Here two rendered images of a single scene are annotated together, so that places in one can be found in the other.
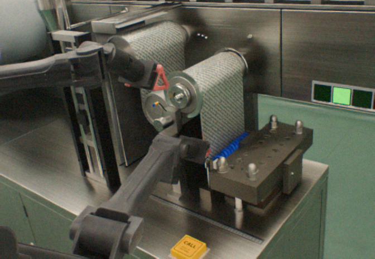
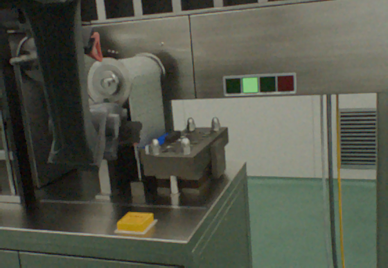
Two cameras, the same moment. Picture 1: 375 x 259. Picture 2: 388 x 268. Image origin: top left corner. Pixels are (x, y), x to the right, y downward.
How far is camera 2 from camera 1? 0.46 m
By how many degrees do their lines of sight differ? 24
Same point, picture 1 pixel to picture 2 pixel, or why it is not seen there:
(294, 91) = (208, 90)
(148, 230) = (84, 221)
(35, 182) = not seen: outside the picture
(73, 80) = (19, 23)
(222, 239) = (166, 212)
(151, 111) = not seen: hidden behind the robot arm
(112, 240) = (98, 118)
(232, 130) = (156, 128)
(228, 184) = (164, 163)
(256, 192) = (193, 163)
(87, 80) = not seen: hidden behind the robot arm
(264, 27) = (175, 34)
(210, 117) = (138, 105)
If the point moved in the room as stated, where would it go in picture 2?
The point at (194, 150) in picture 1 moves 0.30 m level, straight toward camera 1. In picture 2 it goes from (129, 129) to (159, 151)
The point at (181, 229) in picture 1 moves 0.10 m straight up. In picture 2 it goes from (121, 215) to (116, 180)
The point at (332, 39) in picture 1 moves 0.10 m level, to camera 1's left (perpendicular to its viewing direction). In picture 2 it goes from (236, 36) to (209, 38)
